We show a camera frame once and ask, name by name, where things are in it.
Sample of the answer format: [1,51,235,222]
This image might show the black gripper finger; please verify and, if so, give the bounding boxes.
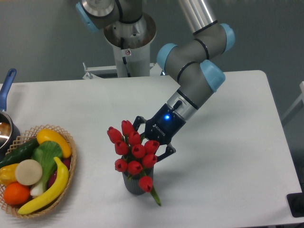
[133,116,146,132]
[157,143,176,162]

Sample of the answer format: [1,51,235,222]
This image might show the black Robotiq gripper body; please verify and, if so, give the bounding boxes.
[144,104,186,145]

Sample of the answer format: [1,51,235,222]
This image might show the red tulip bouquet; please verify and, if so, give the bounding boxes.
[107,120,161,206]

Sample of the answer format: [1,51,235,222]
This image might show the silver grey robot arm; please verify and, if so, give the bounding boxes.
[76,0,235,161]

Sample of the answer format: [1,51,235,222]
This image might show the dark grey ribbed vase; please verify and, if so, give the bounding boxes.
[122,156,154,195]

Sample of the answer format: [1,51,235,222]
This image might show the yellow banana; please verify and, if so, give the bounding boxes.
[18,157,69,215]

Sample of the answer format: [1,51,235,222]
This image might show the yellow squash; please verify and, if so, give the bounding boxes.
[37,129,72,159]

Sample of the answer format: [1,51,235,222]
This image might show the green bok choy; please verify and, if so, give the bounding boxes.
[30,141,63,198]

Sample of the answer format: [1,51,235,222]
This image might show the dark red vegetable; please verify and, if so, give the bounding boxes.
[47,158,71,189]

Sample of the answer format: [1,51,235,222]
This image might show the woven wicker basket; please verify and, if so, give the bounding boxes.
[0,124,76,219]

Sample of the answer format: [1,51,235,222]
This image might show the dark green cucumber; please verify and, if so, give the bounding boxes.
[0,138,39,168]

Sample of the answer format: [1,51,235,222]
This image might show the beige round disc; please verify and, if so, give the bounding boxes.
[15,159,42,186]

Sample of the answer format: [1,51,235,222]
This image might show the black device at table edge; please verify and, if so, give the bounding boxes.
[286,192,304,218]

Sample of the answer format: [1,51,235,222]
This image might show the yellow bell pepper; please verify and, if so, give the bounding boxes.
[0,163,18,186]

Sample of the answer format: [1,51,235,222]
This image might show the orange fruit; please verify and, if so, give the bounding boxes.
[3,182,30,205]

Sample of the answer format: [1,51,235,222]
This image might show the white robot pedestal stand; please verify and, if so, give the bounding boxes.
[83,44,165,79]

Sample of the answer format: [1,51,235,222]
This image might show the blue handled saucepan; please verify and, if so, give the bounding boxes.
[0,68,20,160]

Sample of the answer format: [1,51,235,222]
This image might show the white frame at right edge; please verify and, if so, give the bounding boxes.
[281,81,304,126]

